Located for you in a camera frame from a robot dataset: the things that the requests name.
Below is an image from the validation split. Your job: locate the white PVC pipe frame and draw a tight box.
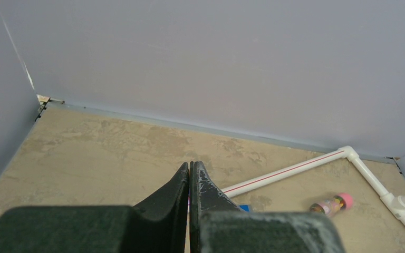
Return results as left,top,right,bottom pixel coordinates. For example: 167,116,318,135
187,145,405,253

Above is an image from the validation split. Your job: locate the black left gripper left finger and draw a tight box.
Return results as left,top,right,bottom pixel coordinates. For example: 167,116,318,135
0,163,189,252

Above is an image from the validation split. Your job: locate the blue grey small block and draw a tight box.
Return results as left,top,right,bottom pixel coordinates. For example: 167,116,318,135
239,205,253,212

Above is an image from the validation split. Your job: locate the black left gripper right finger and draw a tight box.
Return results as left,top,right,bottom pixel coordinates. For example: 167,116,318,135
189,161,345,252

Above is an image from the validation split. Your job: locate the pink capped small bottle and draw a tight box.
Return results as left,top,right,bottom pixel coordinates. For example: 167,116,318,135
309,192,354,217

